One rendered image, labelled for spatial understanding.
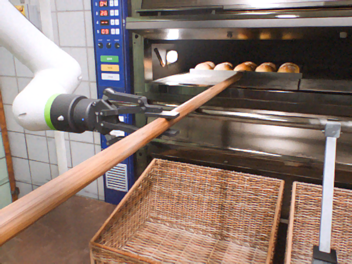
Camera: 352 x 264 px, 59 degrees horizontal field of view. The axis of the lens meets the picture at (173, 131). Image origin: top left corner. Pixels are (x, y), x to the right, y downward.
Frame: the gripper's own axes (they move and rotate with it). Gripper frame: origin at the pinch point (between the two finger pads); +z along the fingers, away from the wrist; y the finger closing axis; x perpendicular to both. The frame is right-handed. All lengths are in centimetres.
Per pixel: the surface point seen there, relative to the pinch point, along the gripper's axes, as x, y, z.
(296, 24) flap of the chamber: -45, -21, 24
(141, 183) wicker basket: -44, 40, -29
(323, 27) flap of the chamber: -46, -20, 31
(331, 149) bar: -18.6, 7.8, 34.9
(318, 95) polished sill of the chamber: -59, 2, 33
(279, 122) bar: -21.9, 3.4, 22.7
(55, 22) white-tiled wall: -61, -24, -80
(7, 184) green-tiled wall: -58, 65, -125
